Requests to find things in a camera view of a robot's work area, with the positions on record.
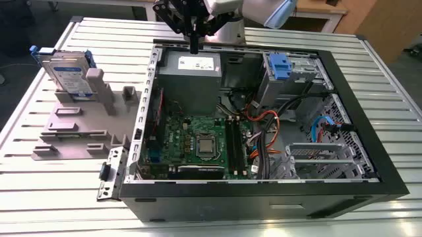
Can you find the grey plastic parts rack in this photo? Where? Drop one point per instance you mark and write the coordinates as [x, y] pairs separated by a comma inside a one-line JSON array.
[[85, 123]]

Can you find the metal disk bay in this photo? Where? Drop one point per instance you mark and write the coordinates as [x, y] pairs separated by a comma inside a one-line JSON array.
[[318, 161]]

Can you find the blue expansion slot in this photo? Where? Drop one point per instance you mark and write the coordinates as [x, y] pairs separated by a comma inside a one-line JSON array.
[[155, 156]]

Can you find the green RAM stick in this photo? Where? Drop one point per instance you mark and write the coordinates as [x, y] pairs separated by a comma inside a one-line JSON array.
[[69, 135]]

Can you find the white metal desk frame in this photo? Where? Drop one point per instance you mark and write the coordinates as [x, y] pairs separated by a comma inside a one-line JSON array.
[[148, 13]]

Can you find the green motherboard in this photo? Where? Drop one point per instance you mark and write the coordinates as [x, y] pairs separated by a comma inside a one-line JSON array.
[[211, 126]]

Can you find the hard disk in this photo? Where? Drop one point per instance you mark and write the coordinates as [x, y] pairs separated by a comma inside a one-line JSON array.
[[71, 79]]

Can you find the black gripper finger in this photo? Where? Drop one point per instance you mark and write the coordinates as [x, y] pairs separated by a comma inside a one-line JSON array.
[[171, 17], [213, 24]]

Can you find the grey power supply unit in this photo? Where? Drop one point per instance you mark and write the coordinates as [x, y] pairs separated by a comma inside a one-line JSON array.
[[187, 91]]

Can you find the blue rear port plug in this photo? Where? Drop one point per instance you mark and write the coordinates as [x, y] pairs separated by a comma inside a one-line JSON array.
[[105, 171]]

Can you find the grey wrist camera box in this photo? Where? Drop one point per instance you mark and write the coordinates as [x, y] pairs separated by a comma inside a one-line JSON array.
[[224, 6]]

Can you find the light wooden desk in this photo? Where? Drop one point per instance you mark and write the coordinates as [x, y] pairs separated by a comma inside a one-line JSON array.
[[323, 11]]

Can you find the black graphics card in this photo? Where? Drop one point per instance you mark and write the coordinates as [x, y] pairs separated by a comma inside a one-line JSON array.
[[197, 172]]

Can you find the silver CPU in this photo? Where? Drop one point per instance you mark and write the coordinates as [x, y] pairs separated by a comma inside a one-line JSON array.
[[204, 145]]

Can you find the black RAM slot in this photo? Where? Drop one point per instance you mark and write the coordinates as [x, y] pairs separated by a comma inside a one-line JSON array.
[[231, 145], [239, 145]]

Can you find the black chair wheel base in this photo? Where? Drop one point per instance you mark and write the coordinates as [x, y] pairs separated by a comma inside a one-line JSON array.
[[415, 49]]

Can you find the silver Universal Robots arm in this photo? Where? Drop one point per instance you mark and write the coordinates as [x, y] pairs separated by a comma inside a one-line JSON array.
[[229, 32]]

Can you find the black open PC case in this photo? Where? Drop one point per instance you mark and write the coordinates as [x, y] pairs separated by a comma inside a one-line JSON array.
[[229, 200]]

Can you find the blue plastic drive latch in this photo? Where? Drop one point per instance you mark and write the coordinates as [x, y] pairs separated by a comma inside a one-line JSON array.
[[279, 66]]

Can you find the metal optical drive cage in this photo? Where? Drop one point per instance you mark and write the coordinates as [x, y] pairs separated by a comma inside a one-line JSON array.
[[290, 86]]

